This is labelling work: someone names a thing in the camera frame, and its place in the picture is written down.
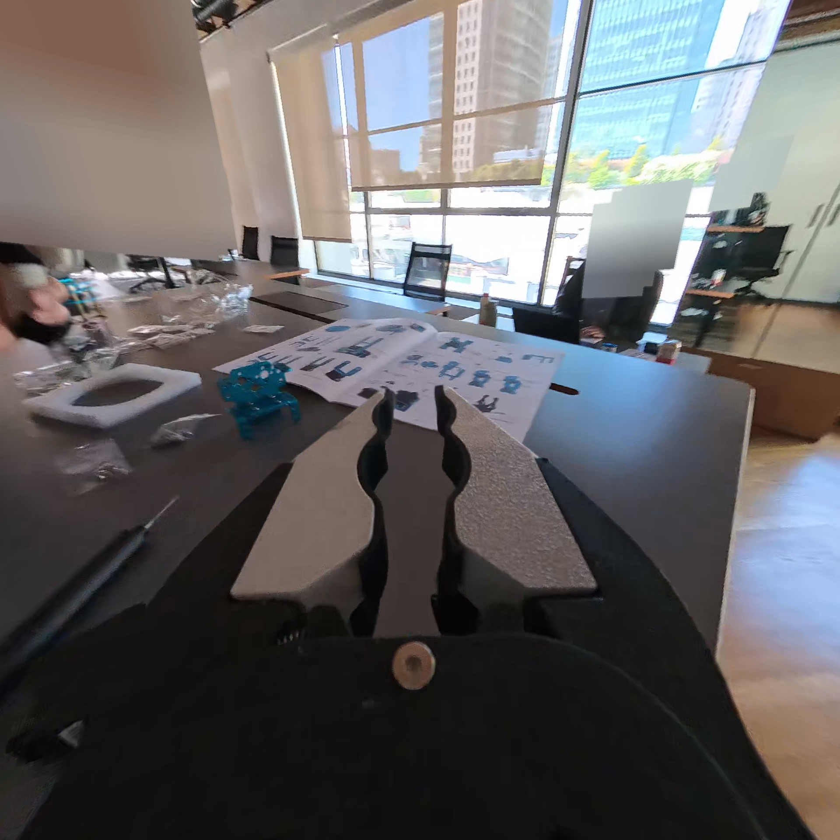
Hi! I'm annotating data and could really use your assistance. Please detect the black screwdriver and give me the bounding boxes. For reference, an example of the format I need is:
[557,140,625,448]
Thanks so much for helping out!
[0,495,181,690]

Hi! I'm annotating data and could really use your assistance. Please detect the black laptop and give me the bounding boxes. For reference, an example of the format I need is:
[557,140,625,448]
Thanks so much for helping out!
[512,307,581,345]

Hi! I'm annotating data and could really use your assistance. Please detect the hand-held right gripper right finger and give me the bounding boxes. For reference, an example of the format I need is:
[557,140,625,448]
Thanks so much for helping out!
[430,385,599,636]

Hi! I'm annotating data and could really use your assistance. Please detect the black mesh-back chair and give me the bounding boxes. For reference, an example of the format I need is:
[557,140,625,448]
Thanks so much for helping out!
[402,241,454,303]

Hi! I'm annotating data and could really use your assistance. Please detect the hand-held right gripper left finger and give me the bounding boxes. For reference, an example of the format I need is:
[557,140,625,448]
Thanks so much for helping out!
[230,387,396,636]

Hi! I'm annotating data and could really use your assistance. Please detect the scattered small clear parts bags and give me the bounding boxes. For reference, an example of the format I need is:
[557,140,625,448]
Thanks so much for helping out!
[13,315,286,398]

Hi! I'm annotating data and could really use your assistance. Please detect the white foam square with hole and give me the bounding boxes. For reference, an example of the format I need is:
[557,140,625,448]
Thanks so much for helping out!
[23,363,203,431]

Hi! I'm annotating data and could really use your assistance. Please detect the beige window blind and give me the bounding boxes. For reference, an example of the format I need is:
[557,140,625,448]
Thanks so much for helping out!
[335,0,581,193]
[269,39,355,242]

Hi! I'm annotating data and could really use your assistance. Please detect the open instruction booklet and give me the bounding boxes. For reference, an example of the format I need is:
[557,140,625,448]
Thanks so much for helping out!
[213,318,567,442]

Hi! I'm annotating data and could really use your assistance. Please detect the clear plastic wrap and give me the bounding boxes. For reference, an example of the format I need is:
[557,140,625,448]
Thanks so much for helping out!
[157,282,256,326]

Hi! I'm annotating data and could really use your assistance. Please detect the blue metal bracket assembly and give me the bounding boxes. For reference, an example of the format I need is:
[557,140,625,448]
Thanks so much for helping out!
[218,360,303,442]

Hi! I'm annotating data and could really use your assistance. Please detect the person's left hand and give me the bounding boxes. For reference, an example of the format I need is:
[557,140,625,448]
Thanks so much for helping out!
[0,262,72,345]

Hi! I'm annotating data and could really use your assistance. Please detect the clear bag of screws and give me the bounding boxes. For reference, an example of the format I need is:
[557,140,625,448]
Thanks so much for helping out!
[150,412,224,450]
[56,438,134,496]

